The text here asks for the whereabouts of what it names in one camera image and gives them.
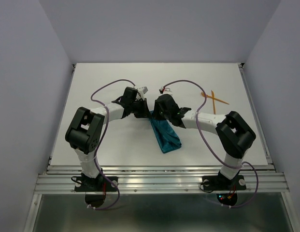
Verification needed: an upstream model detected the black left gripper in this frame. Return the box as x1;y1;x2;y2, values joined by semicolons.
130;98;152;118

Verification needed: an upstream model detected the teal cloth napkin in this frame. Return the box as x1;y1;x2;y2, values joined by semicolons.
149;111;182;154

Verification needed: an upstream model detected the orange plastic fork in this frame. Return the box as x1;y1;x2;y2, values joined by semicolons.
200;92;229;105

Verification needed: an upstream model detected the orange plastic knife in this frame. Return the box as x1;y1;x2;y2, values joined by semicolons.
211;90;216;114

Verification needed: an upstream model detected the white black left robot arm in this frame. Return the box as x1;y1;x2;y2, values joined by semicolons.
65;97;150;192

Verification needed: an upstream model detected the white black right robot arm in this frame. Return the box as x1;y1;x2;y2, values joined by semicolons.
153;100;256;189

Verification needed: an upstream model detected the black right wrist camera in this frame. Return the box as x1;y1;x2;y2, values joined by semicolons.
155;94;179;113

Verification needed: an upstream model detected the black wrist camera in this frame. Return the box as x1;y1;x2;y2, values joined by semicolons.
122;87;148;101
155;94;179;113

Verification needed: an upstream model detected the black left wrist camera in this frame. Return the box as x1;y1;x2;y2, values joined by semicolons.
122;87;148;101

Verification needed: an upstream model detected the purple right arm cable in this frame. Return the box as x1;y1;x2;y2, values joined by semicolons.
159;79;259;210

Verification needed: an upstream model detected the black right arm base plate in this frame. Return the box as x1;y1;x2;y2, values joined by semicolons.
200;174;246;192

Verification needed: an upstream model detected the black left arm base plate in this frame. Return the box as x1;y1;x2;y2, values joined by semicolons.
71;176;116;192

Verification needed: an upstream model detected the aluminium front rail frame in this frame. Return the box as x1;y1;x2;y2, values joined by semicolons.
24;160;300;232

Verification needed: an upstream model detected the aluminium right side rail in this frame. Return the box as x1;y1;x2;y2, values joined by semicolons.
237;63;276;171

